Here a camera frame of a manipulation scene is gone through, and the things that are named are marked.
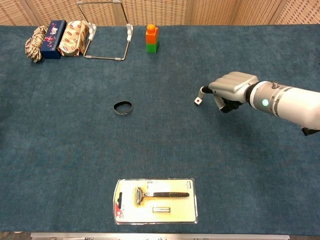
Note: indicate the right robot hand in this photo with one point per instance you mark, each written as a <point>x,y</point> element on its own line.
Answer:
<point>232,87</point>

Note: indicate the razor in yellow blister pack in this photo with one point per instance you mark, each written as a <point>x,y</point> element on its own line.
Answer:
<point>155,201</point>

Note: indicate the orange and green block stack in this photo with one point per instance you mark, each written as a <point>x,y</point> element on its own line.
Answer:
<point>152,37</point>

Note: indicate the woven folding screen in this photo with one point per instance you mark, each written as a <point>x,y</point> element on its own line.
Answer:
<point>160,11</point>

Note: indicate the beige red patterned wrapped package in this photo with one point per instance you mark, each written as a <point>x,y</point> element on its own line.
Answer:
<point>72,38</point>

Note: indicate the green carpet table mat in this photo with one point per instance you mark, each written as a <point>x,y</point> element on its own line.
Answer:
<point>160,140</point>

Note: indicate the dark blue printed box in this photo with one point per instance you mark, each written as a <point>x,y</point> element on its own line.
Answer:
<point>53,40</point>

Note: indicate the small white die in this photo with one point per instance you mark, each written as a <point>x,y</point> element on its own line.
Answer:
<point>197,101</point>

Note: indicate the aluminium profile rail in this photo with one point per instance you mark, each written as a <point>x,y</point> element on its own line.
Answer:
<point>160,236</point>

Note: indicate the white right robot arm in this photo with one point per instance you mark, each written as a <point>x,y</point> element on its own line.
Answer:
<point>285,102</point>

